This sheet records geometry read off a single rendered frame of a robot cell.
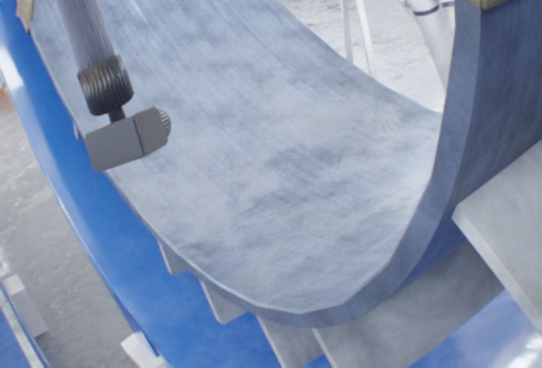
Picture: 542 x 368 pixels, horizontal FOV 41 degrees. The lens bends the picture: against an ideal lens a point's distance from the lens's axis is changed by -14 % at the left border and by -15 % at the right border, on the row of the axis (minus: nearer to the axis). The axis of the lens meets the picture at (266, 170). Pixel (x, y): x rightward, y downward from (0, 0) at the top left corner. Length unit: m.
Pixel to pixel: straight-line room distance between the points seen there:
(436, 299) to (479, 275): 0.10
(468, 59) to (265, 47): 1.60
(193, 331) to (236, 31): 0.80
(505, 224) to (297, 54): 1.46
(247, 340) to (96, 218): 0.59
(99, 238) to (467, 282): 1.23
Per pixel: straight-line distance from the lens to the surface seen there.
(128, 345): 2.62
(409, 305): 1.28
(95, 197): 2.33
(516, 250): 0.72
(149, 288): 2.17
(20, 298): 4.54
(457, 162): 0.65
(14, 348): 3.64
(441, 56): 2.98
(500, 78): 0.61
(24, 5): 2.22
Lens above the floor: 2.05
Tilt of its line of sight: 20 degrees down
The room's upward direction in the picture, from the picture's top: 21 degrees counter-clockwise
